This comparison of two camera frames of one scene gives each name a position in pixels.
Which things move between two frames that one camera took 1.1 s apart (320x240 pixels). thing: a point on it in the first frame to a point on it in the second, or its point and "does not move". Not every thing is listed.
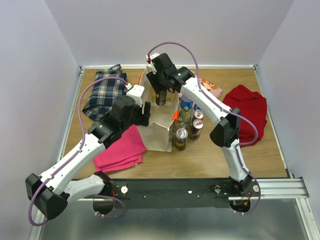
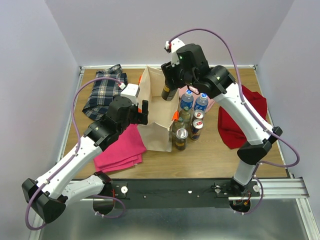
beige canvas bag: [156, 136] does not move
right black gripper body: [156, 81] to [180, 78]
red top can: [197, 126] does not move
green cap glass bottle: [186, 115] does not move
